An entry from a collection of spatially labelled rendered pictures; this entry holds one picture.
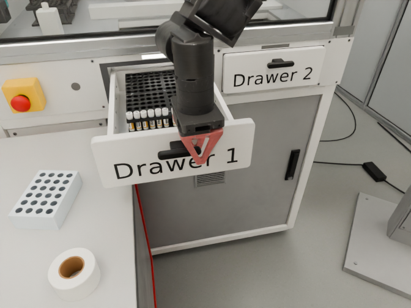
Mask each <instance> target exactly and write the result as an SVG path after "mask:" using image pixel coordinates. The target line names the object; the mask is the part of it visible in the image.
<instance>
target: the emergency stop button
mask: <svg viewBox="0 0 411 308"><path fill-rule="evenodd" d="M10 104H11V106H12V107H13V108H14V110H16V111H18V112H26V111H28V110H29V109H30V107H31V103H30V101H29V100H28V99H27V98H26V97H23V96H15V97H13V98H12V100H11V102H10Z"/></svg>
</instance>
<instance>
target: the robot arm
mask: <svg viewBox="0 0 411 308"><path fill-rule="evenodd" d="M262 4H263V2H262V1H261V0H184V3H183V5H182V7H181V9H180V11H175V12H174V13H173V14H172V16H171V18H170V20H168V21H165V22H164V23H162V24H161V25H160V26H159V27H158V29H157V31H156V33H155V44H156V46H157V48H158V50H159V51H160V52H161V53H162V54H163V55H164V56H165V57H166V58H168V59H169V60H170V61H171V62H172V63H173V64H174V73H175V78H176V96H172V97H171V104H172V118H173V121H174V123H175V124H176V126H177V129H178V133H179V136H180V139H181V141H182V142H183V144H184V146H185V147H186V148H187V150H188V151H189V153H190V155H191V156H192V158H193V159H194V161H195V163H196V164H197V165H200V164H205V163H206V161H207V159H208V157H209V155H210V152H211V151H212V149H213V148H214V146H215V145H216V143H217V142H218V141H219V139H220V137H221V136H222V135H223V129H222V127H224V116H223V115H222V113H221V111H220V110H219V109H218V107H217V105H216V104H215V102H214V56H213V37H215V38H216V39H218V40H219V41H221V42H223V43H224V44H226V45H228V46H230V47H231V48H233V47H234V45H235V43H236V42H237V40H238V39H239V37H240V35H241V33H242V32H243V30H244V28H245V26H246V25H247V24H248V22H249V21H250V19H252V17H253V16H254V14H255V13H256V12H257V11H258V9H259V8H260V6H261V5H262ZM195 15H196V16H198V17H199V18H200V19H202V20H204V21H205V22H206V23H208V24H210V25H211V26H212V27H214V28H215V29H217V30H218V31H220V32H221V33H222V34H220V33H219V32H218V31H216V30H214V29H213V28H212V27H210V26H209V25H208V24H206V23H205V22H203V21H201V20H200V19H199V18H197V17H196V16H195ZM204 32H206V33H208V34H205V33H204ZM205 138H209V141H208V143H207V145H206V147H205V150H204V152H203V154H202V156H201V157H199V156H198V154H197V153H196V150H195V149H194V147H195V146H199V147H200V148H201V149H202V145H203V143H204V140H205ZM193 139H198V141H197V143H196V145H194V144H193V142H192V140H193Z"/></svg>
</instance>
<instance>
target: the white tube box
mask: <svg viewBox="0 0 411 308"><path fill-rule="evenodd" d="M82 184H83V182H82V180H81V177H80V174H79V172H78V171H76V170H39V171H38V172H37V174H36V175H35V177H34V178H33V180H32V181H31V182H30V184H29V186H28V187H27V188H26V190H25V192H24V193H23V194H22V196H21V197H20V199H19V200H18V202H17V203H16V204H15V206H14V207H13V209H12V211H11V212H10V213H9V215H8V217H9V219H10V220H11V222H12V224H13V225H14V226H15V228H16V229H40V230H60V228H61V226H62V224H63V222H64V220H65V218H66V216H67V214H68V212H69V210H70V208H71V206H72V204H73V202H74V200H75V198H76V196H77V194H78V192H79V190H80V188H81V186H82Z"/></svg>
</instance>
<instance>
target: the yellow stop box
mask: <svg viewBox="0 0 411 308"><path fill-rule="evenodd" d="M1 89H2V92H3V94H4V96H5V98H6V100H7V102H8V104H9V106H10V108H11V110H12V112H13V113H14V114H18V113H24V112H18V111H16V110H14V108H13V107H12V106H11V104H10V102H11V100H12V98H13V97H15V96H23V97H26V98H27V99H28V100H29V101H30V103H31V107H30V109H29V110H28V111H26V112H36V111H43V110H44V108H45V105H46V99H45V96H44V94H43V91H42V88H41V86H40V83H39V80H38V79H37V78H36V77H35V78H21V79H8V80H6V81H5V82H4V84H3V85H2V87H1Z"/></svg>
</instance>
